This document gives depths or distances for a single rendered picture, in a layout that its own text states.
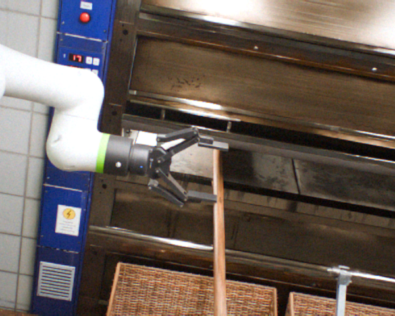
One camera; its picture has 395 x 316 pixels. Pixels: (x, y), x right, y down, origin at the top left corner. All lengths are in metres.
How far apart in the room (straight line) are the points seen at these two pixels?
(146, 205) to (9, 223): 0.47
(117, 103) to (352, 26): 0.74
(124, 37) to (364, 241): 1.04
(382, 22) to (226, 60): 0.47
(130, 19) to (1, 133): 0.56
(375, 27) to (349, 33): 0.08
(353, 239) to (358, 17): 0.76
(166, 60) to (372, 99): 0.64
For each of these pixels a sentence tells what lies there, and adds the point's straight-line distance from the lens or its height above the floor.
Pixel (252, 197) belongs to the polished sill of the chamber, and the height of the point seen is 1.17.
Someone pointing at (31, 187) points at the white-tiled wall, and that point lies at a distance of 2.33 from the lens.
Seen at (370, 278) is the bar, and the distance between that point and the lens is 2.00.
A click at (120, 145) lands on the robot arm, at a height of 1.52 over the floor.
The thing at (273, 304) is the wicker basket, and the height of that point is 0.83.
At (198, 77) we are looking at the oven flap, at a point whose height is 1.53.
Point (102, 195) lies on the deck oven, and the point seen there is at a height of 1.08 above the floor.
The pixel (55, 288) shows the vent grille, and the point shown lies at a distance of 2.48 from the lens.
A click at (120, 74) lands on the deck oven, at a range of 2.12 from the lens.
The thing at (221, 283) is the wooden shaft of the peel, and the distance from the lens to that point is 1.72.
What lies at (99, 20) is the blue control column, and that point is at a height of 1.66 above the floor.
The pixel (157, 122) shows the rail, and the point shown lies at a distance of 2.00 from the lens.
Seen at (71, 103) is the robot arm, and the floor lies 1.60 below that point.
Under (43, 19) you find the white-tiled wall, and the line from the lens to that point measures 2.12.
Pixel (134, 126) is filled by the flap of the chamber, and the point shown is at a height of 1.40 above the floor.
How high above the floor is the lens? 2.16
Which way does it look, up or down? 24 degrees down
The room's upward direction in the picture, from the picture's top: 11 degrees clockwise
